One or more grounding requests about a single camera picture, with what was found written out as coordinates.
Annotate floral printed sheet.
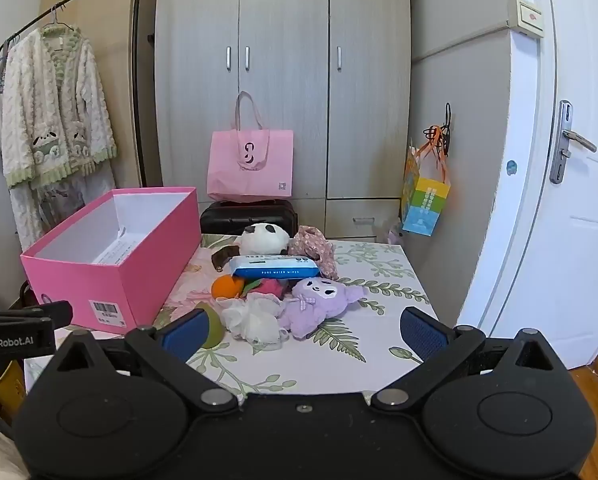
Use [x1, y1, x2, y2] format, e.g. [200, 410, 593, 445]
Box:
[23, 232, 441, 401]

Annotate white fluffy pants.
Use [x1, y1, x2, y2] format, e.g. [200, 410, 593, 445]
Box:
[9, 162, 116, 252]

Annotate white paper sheet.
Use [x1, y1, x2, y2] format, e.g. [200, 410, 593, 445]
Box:
[91, 236, 141, 265]

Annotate pink floral cloth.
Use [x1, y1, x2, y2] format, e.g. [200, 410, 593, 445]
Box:
[288, 225, 338, 281]

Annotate blue white wet wipes pack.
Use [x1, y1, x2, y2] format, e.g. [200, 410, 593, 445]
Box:
[229, 254, 322, 279]

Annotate white door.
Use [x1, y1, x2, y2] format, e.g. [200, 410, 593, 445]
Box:
[456, 0, 598, 370]

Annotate red plush toy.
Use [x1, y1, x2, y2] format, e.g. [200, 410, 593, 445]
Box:
[243, 278, 291, 302]

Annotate orange ball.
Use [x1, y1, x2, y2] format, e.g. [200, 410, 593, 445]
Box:
[211, 275, 245, 301]

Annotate yellow object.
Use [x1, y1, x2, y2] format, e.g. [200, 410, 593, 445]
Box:
[0, 360, 26, 403]

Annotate white mesh bath puff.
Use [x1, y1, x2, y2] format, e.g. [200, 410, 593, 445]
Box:
[215, 294, 291, 347]

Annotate panda plush toy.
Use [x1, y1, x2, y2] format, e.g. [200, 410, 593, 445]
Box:
[211, 222, 293, 269]

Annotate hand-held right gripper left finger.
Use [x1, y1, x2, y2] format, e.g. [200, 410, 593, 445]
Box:
[54, 308, 240, 413]

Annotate purple plush toy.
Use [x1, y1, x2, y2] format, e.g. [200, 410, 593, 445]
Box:
[277, 276, 368, 338]

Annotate cream green fluffy cardigan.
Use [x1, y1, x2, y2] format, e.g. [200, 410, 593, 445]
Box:
[1, 25, 118, 189]

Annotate light wooden board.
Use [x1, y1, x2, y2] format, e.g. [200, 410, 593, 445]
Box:
[38, 0, 146, 186]

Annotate colourful paper gift bag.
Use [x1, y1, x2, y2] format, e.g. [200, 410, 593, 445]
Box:
[401, 145, 452, 237]

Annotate green ball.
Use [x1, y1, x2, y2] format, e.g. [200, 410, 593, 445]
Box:
[200, 302, 225, 350]

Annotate beige wall switch box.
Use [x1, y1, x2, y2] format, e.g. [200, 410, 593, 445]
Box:
[507, 0, 548, 39]

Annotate orange ribbons on black hook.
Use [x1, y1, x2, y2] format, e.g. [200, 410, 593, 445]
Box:
[423, 102, 453, 184]

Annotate pink tote bag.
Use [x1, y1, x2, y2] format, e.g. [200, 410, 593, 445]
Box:
[207, 91, 295, 204]

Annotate black suitcase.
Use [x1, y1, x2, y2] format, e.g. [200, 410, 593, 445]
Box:
[199, 199, 299, 236]

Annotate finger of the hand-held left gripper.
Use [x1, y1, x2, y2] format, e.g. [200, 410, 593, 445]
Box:
[0, 300, 74, 328]

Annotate silver door handle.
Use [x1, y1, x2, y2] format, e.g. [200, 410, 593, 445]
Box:
[549, 100, 598, 185]

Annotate pink cardboard box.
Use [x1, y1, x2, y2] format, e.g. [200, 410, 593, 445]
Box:
[20, 186, 201, 333]

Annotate black clothes rack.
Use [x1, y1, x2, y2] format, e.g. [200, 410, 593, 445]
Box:
[0, 0, 148, 187]

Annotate grey wooden wardrobe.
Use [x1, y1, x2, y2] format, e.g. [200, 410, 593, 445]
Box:
[154, 0, 413, 241]

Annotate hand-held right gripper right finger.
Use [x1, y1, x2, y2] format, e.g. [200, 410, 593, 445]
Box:
[371, 306, 556, 411]

